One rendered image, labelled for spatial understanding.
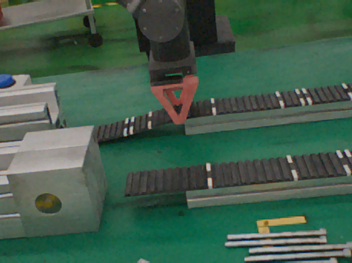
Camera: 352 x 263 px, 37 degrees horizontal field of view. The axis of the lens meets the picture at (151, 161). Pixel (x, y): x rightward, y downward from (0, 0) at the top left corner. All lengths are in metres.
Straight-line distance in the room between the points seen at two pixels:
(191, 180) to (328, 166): 0.16
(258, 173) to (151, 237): 0.15
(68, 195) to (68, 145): 0.06
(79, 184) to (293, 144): 0.32
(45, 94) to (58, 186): 0.27
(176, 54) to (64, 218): 0.28
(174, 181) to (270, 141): 0.19
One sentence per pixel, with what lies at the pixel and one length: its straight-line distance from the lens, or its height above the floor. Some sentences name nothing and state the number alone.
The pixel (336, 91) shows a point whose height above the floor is 0.81.
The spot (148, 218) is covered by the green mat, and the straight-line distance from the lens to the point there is 0.65.
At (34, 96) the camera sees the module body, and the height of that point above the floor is 0.86.
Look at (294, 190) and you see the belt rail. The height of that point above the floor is 0.79.
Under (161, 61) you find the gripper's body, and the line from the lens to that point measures 0.76.
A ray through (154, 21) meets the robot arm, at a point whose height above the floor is 0.98.
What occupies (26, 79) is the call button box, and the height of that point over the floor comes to 0.84.
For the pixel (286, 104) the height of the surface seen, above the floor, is 0.81.
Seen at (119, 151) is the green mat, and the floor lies 0.78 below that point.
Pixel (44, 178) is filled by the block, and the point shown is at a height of 0.86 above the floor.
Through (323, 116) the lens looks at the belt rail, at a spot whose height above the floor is 0.79.
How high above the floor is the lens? 1.17
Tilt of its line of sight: 31 degrees down
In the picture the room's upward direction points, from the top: 10 degrees counter-clockwise
